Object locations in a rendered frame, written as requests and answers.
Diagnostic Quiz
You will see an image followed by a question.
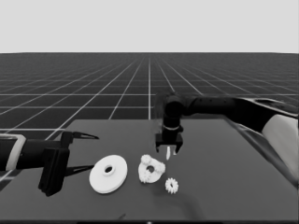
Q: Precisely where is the large thick white disc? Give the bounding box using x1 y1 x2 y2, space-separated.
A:
89 154 129 195

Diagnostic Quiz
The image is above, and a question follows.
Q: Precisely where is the white round gear carrier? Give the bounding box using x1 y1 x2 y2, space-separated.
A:
137 155 166 185

